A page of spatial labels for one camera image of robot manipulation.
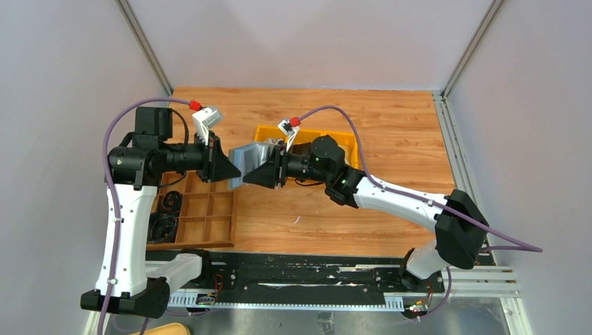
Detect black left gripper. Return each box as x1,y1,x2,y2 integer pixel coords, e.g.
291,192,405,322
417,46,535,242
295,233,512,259
161,131,242,183

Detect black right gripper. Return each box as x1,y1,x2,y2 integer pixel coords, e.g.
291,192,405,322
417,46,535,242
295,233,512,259
244,141,331,190

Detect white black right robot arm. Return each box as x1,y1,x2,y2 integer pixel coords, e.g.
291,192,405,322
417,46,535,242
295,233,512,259
234,135,489,292

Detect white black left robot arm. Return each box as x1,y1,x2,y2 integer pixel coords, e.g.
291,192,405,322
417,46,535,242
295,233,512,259
80,106,240,318

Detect yellow bin with silver cards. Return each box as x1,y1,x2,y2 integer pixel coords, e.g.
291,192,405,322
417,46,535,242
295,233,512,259
253,125,288,143

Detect black VIP card stack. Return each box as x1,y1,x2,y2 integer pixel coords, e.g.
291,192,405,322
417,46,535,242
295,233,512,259
290,142,311,156

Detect yellow bin with black cards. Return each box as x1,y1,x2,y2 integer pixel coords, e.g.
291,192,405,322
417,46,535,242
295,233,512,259
293,129,322,146

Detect wooden compartment tray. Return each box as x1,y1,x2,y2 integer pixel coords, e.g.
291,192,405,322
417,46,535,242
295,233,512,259
147,172,237,251

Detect dark rolled belts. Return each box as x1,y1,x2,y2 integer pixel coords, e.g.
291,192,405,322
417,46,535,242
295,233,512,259
147,191,183,244

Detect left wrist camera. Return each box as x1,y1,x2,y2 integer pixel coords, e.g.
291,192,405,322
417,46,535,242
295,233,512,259
191,107,224,144

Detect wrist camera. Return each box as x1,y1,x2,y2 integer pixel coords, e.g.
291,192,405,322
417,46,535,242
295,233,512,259
277,117,300,152
191,107,224,144

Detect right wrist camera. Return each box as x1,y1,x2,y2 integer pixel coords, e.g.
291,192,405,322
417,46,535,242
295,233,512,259
277,117,300,152

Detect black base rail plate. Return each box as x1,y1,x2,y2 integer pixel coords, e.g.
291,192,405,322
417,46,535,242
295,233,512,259
152,251,446,307

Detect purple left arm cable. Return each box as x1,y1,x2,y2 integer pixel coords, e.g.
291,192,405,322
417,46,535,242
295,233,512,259
96,98,202,335

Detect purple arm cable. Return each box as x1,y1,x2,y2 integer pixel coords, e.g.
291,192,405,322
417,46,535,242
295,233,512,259
288,105,544,320
96,98,202,335

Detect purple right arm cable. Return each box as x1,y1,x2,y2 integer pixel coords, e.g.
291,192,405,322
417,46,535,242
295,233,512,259
288,105,544,320

